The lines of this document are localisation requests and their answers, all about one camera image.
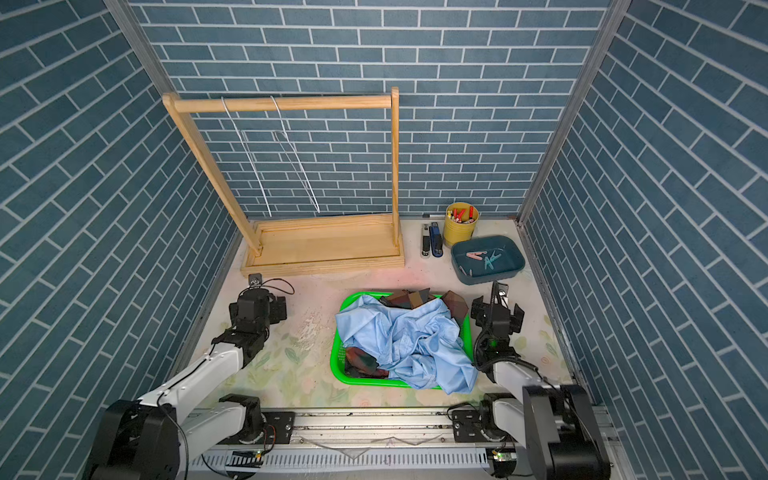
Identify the teal plastic tub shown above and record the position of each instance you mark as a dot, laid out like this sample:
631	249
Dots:
472	272

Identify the white wire hanger plaid shirt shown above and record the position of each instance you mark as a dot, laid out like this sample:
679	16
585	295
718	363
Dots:
249	156

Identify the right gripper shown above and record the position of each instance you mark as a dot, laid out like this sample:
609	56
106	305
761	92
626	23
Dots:
480	310

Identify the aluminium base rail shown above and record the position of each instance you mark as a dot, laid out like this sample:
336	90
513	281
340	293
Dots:
356	439

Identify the red clothespins in bucket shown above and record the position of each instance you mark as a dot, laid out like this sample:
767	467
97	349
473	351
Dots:
463	215

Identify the white wire hanger blue shirt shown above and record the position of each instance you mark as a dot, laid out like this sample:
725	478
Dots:
291	153

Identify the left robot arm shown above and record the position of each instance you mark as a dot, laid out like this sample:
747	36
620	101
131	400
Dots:
158	435

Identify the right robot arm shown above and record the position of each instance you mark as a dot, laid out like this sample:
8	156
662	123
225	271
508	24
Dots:
534	408

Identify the yellow metal bucket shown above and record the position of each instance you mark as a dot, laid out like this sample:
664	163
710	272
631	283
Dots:
454	233

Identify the green plastic basket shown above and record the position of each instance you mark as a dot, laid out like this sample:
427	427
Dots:
342	360

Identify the light blue long-sleeve shirt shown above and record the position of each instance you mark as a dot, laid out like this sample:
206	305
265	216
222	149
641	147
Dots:
421	346

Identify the blue black stapler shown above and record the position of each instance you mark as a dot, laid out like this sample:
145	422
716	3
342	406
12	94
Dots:
436	241

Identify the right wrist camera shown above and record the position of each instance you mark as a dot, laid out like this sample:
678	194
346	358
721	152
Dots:
499	294

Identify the white black stapler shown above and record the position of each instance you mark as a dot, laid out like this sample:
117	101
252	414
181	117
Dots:
425	241

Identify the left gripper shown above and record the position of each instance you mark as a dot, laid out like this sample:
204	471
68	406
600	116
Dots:
278	308

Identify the plaid long-sleeve shirt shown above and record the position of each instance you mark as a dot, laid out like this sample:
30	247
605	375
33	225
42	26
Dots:
426	300

